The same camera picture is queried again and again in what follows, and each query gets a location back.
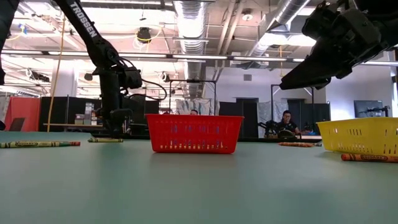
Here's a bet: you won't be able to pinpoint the yellow cable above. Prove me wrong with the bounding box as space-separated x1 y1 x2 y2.
46 12 67 133

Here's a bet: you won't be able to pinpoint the yellow plastic basket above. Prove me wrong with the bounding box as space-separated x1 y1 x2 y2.
316 116 398 157

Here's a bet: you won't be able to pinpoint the short yellow hanging cord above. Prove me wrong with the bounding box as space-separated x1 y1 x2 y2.
278 45 285 78

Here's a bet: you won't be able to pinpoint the silver ventilation duct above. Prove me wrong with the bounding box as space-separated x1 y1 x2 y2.
173 0 208 99
248 0 312 55

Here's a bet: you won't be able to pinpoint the long workbench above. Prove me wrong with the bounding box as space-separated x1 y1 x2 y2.
42 123 105 128

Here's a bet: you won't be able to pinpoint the red partition panel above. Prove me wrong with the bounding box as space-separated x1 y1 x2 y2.
2 96 42 133

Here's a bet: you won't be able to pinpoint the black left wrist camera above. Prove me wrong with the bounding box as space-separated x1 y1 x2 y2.
121 66 144 90

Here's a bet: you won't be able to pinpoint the dark wall monitor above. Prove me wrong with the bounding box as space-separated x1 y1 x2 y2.
353 100 384 119

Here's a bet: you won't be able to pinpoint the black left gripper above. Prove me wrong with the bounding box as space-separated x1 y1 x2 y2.
98 70 134 138

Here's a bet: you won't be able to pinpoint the green crayon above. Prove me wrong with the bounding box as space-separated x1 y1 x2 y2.
87 137 124 143
0 141 73 149

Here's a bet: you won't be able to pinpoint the long LED light bar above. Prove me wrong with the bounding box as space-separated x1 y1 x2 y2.
0 49 398 67

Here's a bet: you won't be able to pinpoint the white plastic sheet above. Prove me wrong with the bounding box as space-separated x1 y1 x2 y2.
256 101 289 124
175 98 216 116

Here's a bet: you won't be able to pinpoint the black ceiling camera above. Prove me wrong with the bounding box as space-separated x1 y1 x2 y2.
136 27 153 44

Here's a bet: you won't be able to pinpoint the teal table mat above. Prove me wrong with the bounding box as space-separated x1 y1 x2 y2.
0 131 398 224

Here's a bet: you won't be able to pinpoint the red plastic basket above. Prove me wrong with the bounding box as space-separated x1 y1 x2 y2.
145 113 245 155

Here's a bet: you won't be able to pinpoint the black partition wall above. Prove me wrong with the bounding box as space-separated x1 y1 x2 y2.
39 94 161 135

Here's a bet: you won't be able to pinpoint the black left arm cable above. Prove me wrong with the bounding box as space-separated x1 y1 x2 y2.
124 57 169 102

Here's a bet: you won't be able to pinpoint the black metal frame stand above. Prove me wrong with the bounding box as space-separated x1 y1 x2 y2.
168 79 218 115
270 83 315 139

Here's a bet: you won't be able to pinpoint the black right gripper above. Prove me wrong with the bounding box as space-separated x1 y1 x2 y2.
279 8 390 91

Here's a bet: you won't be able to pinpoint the stacked storage boxes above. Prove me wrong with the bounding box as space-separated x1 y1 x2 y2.
74 101 105 126

